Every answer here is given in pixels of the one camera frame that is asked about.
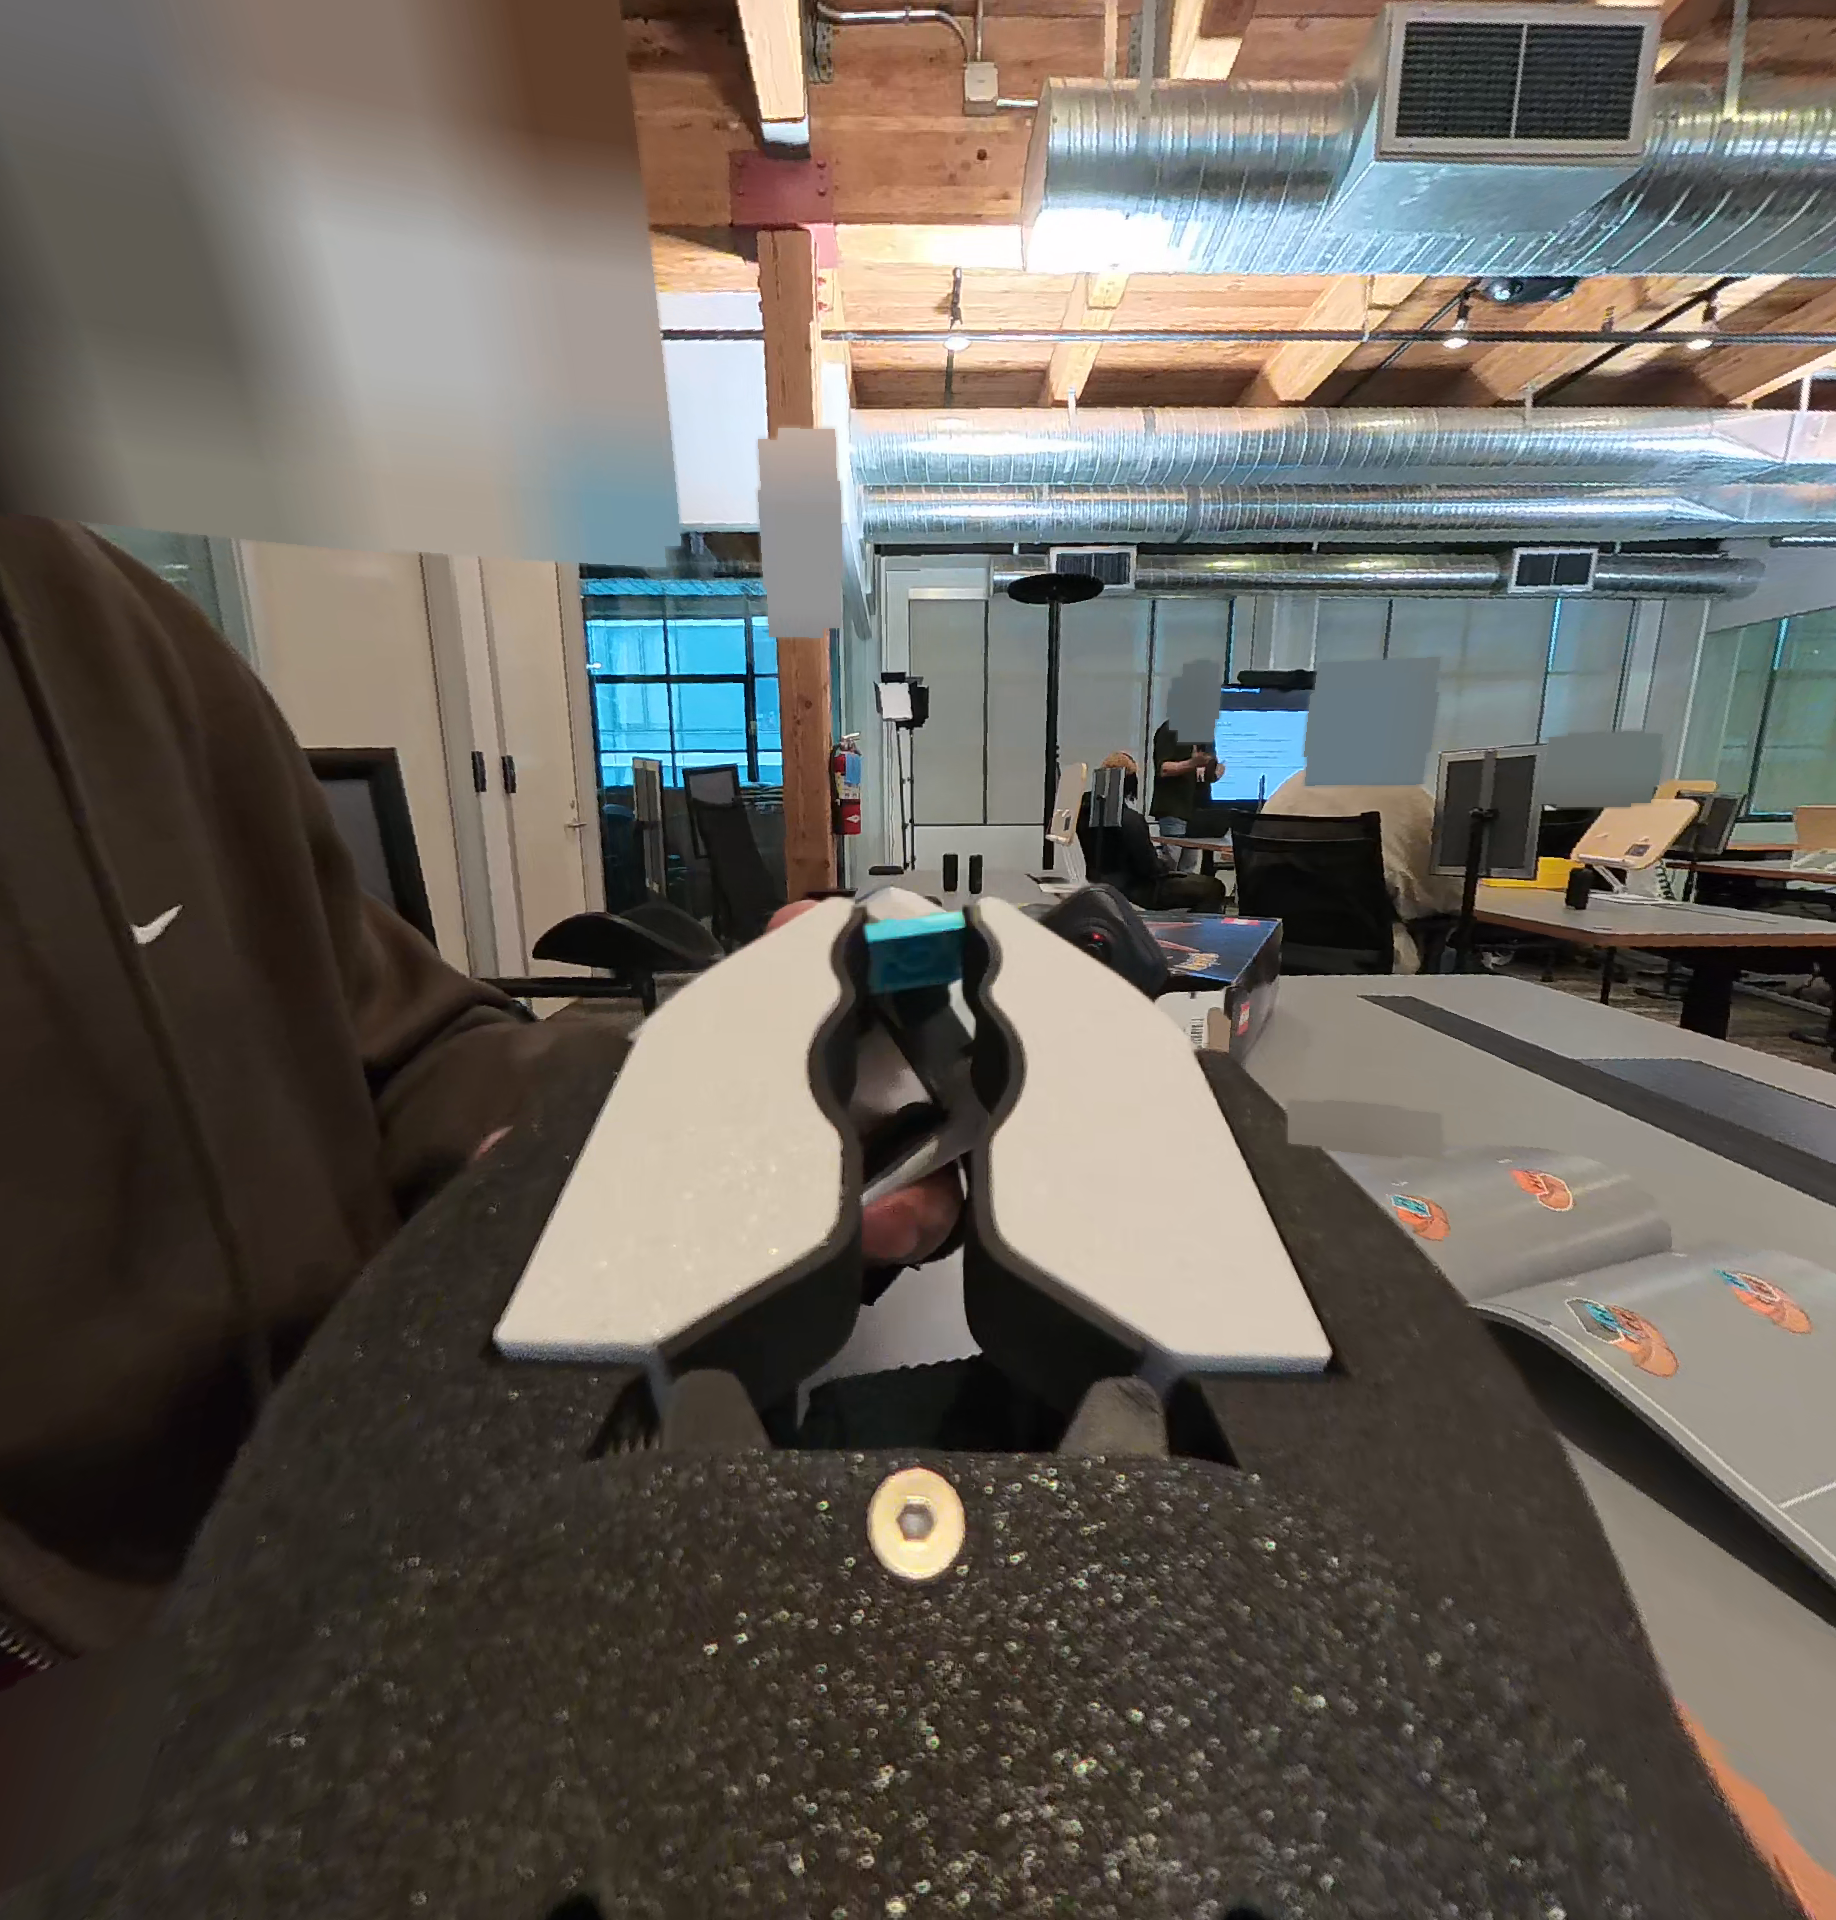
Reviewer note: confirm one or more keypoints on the person's left hand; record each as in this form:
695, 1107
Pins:
911, 1223

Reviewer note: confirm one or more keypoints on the teal square brick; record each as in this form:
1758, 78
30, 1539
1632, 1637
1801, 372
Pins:
911, 948

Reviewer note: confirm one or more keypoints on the grey instruction booklet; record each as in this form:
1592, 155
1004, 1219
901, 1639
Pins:
1685, 1319

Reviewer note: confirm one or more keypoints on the black round device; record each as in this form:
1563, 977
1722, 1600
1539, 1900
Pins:
1099, 939

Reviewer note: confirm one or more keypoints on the spiral metal air duct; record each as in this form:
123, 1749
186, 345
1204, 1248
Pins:
1308, 463

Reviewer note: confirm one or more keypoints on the black chair armrest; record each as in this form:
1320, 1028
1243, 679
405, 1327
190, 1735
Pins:
633, 939

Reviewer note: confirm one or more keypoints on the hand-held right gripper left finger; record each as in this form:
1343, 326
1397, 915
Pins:
678, 1171

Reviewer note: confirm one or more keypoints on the white door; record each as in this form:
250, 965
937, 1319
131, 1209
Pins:
516, 750

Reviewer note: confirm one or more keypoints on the grey desk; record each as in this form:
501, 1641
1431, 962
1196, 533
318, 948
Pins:
1654, 1575

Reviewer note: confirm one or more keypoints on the black framed screen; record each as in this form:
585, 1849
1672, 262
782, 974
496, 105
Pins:
369, 840

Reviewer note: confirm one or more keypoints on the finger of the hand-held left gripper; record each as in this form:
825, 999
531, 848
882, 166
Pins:
888, 1072

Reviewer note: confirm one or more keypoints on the person's brown hoodie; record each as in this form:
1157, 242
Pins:
153, 1048

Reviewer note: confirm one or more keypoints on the black floor lamp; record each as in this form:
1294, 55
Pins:
1056, 658

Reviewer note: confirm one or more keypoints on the metal air duct with vent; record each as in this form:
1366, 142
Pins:
1308, 164

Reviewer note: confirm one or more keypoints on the wooden post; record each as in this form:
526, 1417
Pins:
792, 345

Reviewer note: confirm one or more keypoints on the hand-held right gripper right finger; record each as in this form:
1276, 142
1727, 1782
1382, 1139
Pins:
1145, 1186

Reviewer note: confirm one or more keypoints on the printed cardboard toy box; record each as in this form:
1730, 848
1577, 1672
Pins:
1219, 968

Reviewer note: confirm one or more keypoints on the lit computer monitor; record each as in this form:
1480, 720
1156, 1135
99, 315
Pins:
1262, 750

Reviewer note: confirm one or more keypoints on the grey monitor on stand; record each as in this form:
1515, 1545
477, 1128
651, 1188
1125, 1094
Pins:
1489, 810

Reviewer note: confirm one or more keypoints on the black office chair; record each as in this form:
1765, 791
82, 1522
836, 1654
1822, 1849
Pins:
1316, 894

